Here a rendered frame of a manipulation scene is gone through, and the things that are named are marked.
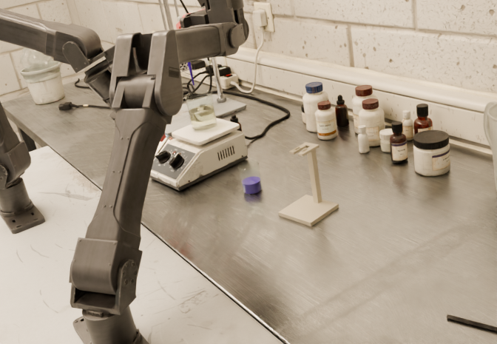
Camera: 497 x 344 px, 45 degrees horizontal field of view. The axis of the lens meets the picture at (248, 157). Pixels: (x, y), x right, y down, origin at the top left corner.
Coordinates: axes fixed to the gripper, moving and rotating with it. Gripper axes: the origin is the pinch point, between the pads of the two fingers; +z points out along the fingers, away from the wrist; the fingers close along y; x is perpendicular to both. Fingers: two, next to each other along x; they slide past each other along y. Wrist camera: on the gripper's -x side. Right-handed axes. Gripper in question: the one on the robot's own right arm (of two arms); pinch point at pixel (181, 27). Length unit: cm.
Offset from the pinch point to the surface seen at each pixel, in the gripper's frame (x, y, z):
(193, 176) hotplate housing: 30.2, 9.0, -7.1
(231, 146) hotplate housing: 27.3, -2.3, -7.1
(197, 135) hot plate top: 23.5, 3.3, -2.8
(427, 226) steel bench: 32, -4, -57
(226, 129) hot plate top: 23.5, -2.6, -5.8
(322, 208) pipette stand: 32, 2, -39
